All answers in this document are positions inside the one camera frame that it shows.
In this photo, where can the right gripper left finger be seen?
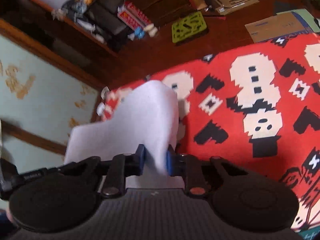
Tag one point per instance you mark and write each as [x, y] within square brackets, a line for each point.
[62, 201]

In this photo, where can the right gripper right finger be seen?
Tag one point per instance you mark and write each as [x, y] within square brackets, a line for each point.
[241, 198]

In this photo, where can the white sweatshirt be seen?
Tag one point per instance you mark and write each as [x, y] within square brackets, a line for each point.
[148, 116]

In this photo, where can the white pet bowl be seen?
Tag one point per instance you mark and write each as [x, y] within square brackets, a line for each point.
[100, 109]
[104, 93]

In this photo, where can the red Christmas pattern tablecloth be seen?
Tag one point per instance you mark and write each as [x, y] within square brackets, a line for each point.
[257, 107]

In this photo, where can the blue ceramic figurine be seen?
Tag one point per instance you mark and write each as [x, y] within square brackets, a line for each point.
[139, 33]

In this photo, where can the cream ceramic pot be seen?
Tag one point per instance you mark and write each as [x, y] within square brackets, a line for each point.
[151, 29]

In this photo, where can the red couplet box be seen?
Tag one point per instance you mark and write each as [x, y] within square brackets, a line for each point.
[132, 16]

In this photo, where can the Mianshu flattened cardboard box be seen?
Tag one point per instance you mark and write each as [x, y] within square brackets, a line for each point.
[283, 25]

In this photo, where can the dark wooden cabinet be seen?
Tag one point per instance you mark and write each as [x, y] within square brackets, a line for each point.
[162, 12]

